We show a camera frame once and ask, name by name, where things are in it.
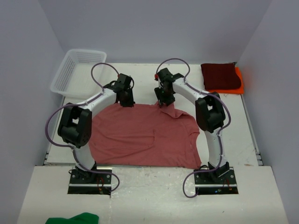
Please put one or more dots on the pink t shirt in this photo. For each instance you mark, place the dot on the pink t shirt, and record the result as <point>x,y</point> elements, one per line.
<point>145,135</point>

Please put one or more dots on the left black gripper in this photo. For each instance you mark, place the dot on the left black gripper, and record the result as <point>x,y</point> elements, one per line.
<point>130,103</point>

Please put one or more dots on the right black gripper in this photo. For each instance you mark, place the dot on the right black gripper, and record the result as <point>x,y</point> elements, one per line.
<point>161,100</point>

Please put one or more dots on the folded dark red shirt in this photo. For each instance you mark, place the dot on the folded dark red shirt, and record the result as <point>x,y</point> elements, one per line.
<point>220,76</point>

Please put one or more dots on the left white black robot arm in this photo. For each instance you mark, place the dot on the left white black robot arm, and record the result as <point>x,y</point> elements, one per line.
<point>75,127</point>

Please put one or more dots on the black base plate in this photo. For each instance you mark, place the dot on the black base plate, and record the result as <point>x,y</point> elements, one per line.
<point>209,184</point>
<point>86,183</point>

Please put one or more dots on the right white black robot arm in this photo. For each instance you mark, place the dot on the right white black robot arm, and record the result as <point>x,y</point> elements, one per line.
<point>210,116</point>

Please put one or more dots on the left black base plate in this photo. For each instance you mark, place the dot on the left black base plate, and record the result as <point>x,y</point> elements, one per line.
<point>86,183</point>

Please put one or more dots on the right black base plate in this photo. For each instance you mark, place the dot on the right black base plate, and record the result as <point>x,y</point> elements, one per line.
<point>209,184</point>

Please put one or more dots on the green cloth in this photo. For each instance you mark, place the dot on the green cloth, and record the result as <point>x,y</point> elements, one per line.
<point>83,218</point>

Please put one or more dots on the white plastic basket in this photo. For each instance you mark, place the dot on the white plastic basket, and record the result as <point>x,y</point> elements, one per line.
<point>73,78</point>

